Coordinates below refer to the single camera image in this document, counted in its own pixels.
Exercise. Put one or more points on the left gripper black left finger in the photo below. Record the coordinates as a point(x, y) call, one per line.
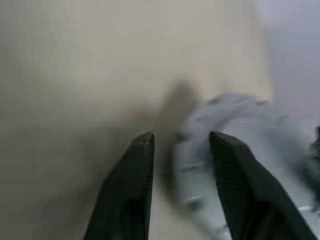
point(125, 197)

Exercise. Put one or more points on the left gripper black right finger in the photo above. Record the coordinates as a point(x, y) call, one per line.
point(250, 192)

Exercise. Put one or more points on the silver round motor lid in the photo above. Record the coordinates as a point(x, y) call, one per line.
point(200, 160)

